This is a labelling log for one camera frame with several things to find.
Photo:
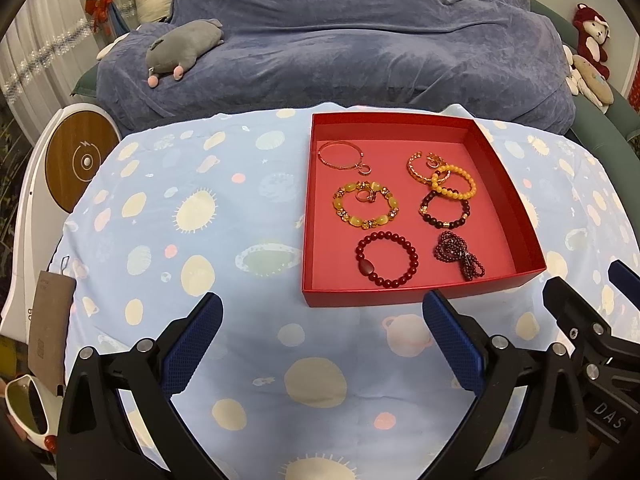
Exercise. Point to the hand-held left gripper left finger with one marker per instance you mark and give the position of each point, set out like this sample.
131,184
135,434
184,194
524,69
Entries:
195,340

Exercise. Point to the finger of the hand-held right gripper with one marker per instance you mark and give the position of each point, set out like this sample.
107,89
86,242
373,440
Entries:
565,300
625,280

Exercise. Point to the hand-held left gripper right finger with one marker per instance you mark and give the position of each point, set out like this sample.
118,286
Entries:
452,340

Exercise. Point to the garnet bead strand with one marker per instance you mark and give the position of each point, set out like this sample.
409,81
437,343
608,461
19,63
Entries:
450,250

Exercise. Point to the red jewelry box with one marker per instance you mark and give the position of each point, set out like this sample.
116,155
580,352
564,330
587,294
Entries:
330,270

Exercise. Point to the green sofa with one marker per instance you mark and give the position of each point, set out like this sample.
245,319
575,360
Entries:
605,145

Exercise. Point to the light blue printed tablecloth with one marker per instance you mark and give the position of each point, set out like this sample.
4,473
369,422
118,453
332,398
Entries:
200,200

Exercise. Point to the brown paper tag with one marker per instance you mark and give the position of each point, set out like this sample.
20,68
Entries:
47,325

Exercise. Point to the white framed glasses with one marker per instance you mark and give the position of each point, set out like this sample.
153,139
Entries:
30,410

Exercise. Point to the yellow object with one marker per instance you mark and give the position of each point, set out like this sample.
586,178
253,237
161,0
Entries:
6,355

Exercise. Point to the thin red bangle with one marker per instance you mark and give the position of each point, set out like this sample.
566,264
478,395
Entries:
345,166

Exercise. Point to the cookie plush toy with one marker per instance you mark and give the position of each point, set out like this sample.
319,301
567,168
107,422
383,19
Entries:
592,77

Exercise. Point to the red monkey plush toy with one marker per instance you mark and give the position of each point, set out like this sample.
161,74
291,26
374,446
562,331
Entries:
585,52

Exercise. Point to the grey plush toy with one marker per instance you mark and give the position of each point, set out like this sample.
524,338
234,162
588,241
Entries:
185,42

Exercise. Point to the blue velvet blanket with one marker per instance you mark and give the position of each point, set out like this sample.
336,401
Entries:
350,35

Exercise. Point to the white curtain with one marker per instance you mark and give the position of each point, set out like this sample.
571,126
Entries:
45,45

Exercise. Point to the red bow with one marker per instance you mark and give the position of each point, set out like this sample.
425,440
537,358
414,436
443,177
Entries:
97,6

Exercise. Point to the red wall hanging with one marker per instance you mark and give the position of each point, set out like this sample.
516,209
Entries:
634,80

